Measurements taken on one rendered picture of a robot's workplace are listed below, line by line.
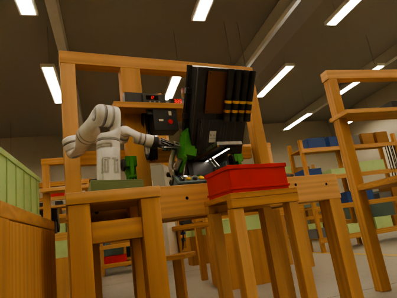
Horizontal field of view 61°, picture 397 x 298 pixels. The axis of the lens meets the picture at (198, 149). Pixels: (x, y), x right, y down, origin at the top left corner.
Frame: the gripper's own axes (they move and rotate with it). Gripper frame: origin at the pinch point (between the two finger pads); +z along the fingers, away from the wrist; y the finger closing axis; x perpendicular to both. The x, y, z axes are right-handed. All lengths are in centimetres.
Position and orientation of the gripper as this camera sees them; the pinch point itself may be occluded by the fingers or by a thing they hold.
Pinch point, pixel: (174, 146)
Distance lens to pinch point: 204.8
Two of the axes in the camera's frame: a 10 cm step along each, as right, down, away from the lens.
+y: -2.1, -4.7, 8.6
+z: 9.1, 2.3, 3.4
